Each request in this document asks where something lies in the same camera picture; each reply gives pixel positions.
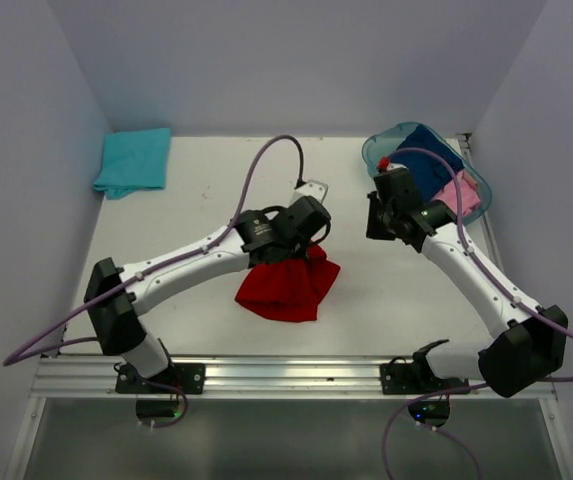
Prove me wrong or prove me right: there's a red t shirt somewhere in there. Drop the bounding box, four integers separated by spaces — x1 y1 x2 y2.
235 246 341 323

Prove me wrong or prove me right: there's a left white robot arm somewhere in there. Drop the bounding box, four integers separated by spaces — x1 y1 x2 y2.
84 196 331 393

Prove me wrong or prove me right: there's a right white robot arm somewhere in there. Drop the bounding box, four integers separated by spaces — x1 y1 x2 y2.
366 168 568 398

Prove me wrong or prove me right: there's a navy blue t shirt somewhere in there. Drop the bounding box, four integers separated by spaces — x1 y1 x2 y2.
391 124 464 202

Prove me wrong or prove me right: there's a teal plastic basket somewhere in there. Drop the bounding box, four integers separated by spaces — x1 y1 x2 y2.
361 122 492 225

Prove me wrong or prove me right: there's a pink t shirt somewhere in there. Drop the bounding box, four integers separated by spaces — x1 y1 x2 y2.
433 170 482 217

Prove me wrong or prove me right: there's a folded teal t shirt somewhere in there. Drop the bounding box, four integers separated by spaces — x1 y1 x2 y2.
92 128 172 200

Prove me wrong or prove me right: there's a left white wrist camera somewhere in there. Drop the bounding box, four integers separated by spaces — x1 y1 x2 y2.
290 180 329 204

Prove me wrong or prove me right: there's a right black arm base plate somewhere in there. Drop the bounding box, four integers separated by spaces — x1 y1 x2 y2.
379 357 469 395

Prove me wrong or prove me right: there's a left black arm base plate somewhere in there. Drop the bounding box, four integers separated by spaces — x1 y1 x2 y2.
113 362 206 395

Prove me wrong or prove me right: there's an aluminium mounting rail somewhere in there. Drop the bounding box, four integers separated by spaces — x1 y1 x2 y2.
29 354 558 401

